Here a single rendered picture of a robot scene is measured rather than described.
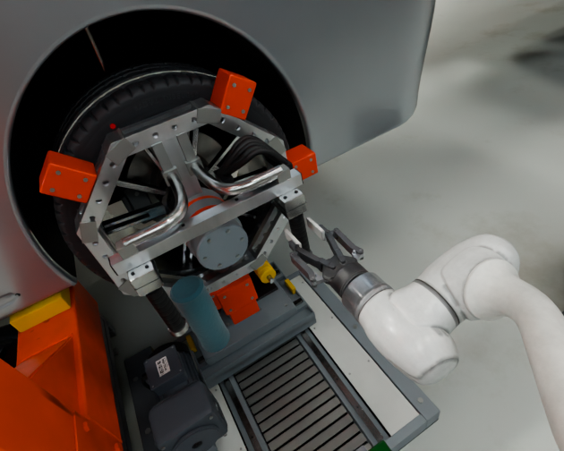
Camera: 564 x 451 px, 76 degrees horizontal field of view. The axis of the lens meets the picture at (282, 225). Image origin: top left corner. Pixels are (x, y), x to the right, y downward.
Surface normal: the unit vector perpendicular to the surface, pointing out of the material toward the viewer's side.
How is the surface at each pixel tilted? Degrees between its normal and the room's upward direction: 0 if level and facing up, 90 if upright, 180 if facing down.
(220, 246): 90
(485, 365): 0
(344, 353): 0
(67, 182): 90
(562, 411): 57
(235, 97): 90
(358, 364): 0
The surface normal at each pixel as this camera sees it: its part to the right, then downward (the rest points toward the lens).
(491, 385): -0.18, -0.73
